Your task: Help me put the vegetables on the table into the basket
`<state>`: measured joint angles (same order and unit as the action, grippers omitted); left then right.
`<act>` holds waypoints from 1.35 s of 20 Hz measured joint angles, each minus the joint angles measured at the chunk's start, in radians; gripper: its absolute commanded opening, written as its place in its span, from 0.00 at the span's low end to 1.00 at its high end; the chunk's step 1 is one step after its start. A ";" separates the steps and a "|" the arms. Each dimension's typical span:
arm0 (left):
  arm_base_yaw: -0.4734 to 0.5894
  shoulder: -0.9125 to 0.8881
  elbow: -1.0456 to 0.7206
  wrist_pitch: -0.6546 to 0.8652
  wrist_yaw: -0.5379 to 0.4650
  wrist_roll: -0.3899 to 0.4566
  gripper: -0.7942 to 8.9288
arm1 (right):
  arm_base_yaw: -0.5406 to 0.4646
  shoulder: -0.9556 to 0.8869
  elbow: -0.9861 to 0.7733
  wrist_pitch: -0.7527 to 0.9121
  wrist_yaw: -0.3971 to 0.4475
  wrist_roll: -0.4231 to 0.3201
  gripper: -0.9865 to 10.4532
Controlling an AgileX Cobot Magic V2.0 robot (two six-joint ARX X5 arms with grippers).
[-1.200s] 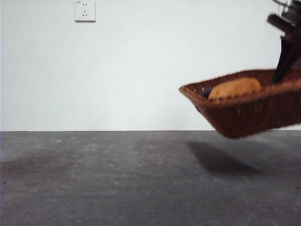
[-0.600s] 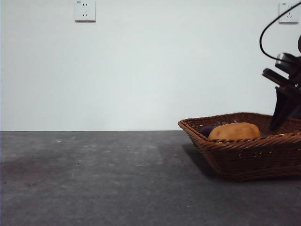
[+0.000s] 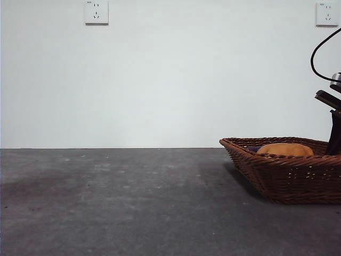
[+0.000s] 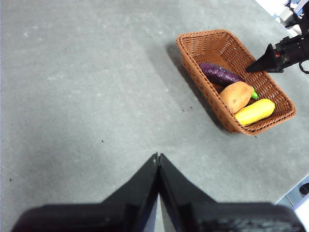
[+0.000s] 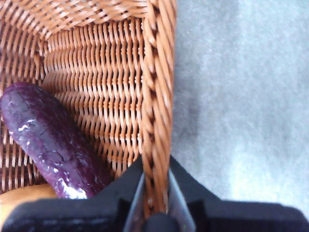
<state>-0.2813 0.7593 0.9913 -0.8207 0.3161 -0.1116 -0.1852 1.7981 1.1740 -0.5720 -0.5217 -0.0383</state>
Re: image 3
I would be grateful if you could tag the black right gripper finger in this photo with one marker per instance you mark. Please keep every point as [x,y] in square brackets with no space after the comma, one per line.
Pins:
[335,133]

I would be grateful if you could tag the brown potato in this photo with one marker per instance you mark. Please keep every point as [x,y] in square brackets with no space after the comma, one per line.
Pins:
[287,150]

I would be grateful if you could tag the brown woven wicker basket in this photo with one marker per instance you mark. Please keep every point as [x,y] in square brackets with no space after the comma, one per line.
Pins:
[293,178]

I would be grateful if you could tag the purple eggplant with green stem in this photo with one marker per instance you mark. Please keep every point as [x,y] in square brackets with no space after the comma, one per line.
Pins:
[254,148]

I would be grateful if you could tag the white wall socket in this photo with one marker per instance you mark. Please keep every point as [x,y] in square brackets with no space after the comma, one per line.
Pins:
[327,16]
[96,13]

